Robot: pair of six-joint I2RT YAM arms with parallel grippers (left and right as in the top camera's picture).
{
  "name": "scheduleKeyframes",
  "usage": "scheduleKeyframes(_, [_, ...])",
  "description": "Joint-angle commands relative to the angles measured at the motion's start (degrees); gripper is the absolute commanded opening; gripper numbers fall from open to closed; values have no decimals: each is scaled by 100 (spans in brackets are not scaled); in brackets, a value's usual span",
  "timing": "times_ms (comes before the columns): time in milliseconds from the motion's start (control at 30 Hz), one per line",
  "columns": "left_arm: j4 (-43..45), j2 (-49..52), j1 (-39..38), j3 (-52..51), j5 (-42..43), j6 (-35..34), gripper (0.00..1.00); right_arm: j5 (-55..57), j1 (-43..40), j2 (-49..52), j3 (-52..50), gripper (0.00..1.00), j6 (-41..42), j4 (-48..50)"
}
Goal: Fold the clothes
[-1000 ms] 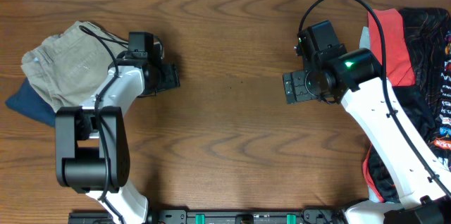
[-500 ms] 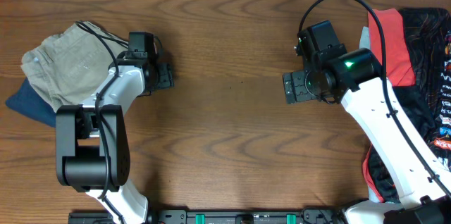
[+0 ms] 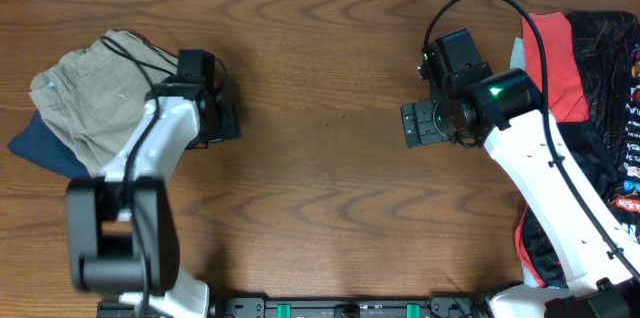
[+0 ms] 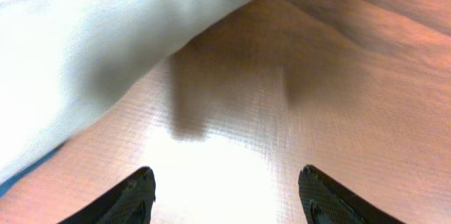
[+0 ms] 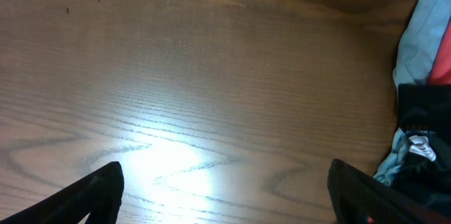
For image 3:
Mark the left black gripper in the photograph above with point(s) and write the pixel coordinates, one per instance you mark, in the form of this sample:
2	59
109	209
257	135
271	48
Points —
233	119

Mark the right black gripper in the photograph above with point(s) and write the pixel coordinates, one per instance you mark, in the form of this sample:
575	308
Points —
418	125

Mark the khaki cargo shorts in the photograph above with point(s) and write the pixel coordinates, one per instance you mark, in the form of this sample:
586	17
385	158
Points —
92	100

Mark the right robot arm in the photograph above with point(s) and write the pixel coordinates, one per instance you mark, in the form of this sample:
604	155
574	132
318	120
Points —
502	113

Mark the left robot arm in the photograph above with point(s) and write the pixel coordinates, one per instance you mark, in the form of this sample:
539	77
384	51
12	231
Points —
122	237

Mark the light blue garment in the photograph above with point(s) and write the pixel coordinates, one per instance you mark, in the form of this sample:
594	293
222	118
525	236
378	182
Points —
518	58

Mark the red garment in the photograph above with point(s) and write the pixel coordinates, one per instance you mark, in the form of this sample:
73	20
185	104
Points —
568	105

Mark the black printed shirt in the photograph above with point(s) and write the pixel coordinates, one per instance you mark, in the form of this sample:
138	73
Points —
606	146

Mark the folded navy blue shorts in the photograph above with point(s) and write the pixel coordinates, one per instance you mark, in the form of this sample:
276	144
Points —
37	144

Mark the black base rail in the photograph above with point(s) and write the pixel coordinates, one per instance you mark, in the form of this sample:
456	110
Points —
434	307

